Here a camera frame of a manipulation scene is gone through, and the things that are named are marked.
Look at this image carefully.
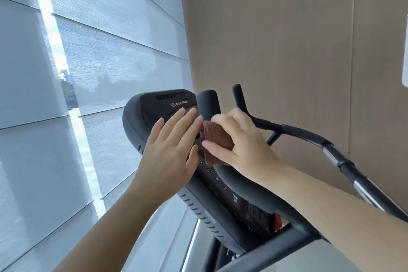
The person's right hand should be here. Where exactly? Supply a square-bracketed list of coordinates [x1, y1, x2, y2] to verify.
[201, 108, 283, 187]

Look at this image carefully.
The person's left hand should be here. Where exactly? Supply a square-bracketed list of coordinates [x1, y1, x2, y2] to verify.
[135, 108, 204, 201]

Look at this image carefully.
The brown ribbed cleaning cloth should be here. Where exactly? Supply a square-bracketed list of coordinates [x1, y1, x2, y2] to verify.
[202, 120, 237, 167]

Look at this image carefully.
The person's left forearm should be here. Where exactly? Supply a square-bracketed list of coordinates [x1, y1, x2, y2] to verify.
[54, 182, 174, 272]

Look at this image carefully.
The person's right forearm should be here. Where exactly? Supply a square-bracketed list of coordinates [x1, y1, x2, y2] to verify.
[252, 163, 408, 272]

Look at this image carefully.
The black exercise machine console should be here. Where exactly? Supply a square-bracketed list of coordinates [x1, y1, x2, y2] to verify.
[122, 89, 289, 255]

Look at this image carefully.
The black padded curved grip bar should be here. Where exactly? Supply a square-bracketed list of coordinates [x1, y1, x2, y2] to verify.
[196, 89, 322, 237]

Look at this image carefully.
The wide white roller blind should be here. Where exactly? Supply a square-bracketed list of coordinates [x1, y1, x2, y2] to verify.
[0, 0, 106, 272]

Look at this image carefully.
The black and silver handlebar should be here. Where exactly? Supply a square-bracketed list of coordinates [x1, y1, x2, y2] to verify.
[232, 84, 408, 222]

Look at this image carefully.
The black machine frame post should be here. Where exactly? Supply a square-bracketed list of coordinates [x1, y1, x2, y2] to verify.
[200, 223, 333, 272]

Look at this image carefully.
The white wall fixture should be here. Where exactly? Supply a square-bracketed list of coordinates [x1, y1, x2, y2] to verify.
[401, 13, 408, 88]

